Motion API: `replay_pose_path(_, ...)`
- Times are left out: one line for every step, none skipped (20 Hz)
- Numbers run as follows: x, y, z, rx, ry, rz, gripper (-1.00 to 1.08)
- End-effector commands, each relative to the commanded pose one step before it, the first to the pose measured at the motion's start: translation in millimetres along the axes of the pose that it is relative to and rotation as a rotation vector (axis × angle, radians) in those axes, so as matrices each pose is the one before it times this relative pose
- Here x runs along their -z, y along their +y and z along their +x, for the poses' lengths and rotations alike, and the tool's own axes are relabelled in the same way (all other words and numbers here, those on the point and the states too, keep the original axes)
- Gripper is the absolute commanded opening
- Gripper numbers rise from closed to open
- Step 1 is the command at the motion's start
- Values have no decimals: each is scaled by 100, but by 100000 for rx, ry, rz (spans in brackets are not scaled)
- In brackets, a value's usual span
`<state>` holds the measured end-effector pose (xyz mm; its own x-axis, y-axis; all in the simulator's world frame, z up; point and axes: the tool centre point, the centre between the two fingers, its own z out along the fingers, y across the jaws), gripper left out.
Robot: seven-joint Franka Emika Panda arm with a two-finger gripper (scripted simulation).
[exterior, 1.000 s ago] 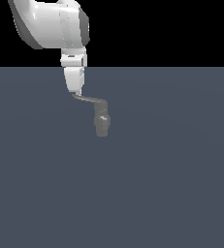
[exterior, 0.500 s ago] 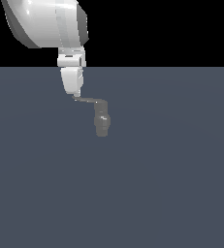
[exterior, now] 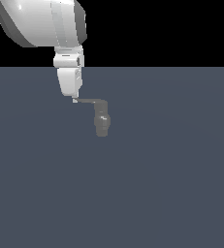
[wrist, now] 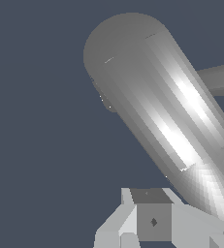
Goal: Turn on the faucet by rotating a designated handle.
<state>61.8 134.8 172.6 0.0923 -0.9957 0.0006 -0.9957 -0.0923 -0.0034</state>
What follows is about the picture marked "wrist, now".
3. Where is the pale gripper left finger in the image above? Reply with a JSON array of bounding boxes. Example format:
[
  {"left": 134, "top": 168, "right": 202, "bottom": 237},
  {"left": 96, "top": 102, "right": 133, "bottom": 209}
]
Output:
[{"left": 93, "top": 187, "right": 175, "bottom": 248}]

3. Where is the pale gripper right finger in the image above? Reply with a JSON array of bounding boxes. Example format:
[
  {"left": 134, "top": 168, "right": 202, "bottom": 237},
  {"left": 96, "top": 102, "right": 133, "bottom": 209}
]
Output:
[{"left": 163, "top": 187, "right": 224, "bottom": 248}]

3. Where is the grey metal faucet handle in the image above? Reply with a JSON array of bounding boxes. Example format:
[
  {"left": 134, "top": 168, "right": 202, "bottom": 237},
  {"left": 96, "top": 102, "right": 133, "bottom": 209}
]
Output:
[{"left": 195, "top": 62, "right": 224, "bottom": 97}]

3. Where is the grey metal faucet spout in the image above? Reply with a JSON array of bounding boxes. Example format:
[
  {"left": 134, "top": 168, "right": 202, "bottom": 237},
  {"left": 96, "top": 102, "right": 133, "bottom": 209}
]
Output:
[{"left": 82, "top": 12, "right": 224, "bottom": 227}]

